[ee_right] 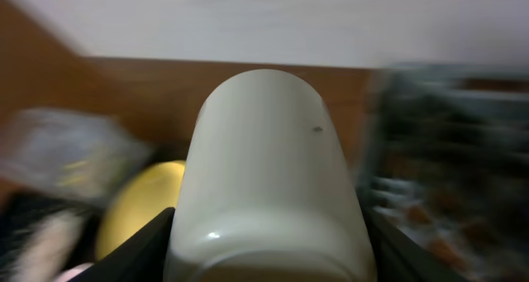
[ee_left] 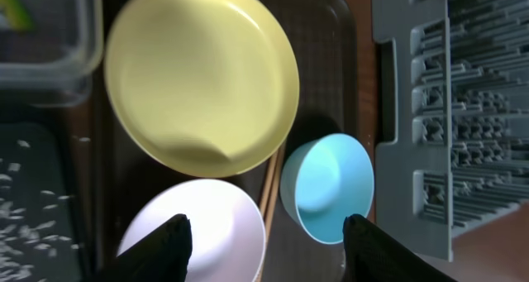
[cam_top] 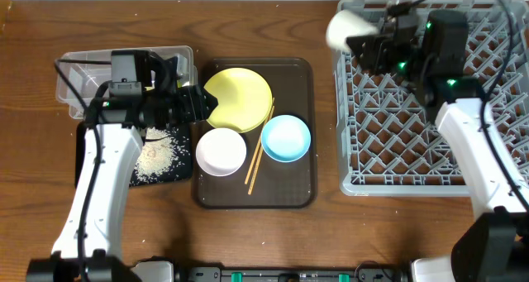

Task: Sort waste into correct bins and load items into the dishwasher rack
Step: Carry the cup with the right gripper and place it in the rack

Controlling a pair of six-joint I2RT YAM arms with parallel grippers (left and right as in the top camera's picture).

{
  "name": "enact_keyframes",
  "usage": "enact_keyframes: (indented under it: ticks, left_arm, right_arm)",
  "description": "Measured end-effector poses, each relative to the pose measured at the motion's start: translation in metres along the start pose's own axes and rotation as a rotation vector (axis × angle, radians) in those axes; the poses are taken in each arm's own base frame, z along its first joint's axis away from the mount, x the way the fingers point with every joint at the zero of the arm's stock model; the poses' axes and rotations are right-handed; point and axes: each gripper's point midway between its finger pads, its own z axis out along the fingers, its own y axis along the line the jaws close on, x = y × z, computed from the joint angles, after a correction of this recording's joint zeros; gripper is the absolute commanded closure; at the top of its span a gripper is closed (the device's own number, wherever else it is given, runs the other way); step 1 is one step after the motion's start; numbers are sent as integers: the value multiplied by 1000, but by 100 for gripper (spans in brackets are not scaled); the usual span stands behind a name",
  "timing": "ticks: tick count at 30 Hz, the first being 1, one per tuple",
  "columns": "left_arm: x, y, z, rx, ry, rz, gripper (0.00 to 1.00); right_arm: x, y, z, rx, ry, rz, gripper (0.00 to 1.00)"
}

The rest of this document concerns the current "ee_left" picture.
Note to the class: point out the clear plastic bin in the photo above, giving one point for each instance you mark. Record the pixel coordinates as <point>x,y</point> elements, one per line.
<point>52,65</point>

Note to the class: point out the wooden chopstick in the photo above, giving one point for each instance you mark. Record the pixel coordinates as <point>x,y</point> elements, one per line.
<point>273,196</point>
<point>268,180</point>

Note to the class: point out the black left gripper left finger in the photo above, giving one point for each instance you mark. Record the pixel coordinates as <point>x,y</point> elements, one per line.
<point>161,256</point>

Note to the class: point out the clump of cooked rice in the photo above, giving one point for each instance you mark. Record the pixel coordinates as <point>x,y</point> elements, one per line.
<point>38,238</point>

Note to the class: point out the yellow plate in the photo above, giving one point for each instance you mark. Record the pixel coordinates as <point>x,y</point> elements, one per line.
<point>209,88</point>

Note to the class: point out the grey dishwasher rack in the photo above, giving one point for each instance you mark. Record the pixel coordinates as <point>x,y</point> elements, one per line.
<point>454,106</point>

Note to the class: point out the yellow snack wrapper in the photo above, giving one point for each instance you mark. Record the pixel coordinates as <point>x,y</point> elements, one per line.
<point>15,17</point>

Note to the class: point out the black waste tray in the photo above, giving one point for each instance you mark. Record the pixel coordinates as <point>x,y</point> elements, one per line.
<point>20,120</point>

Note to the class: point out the pink white bowl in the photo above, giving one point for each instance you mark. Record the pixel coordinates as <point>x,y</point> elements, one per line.
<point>228,231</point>

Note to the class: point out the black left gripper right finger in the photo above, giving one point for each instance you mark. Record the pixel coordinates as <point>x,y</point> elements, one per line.
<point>374,256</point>

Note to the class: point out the light blue bowl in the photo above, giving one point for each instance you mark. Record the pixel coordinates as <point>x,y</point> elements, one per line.
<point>325,181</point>

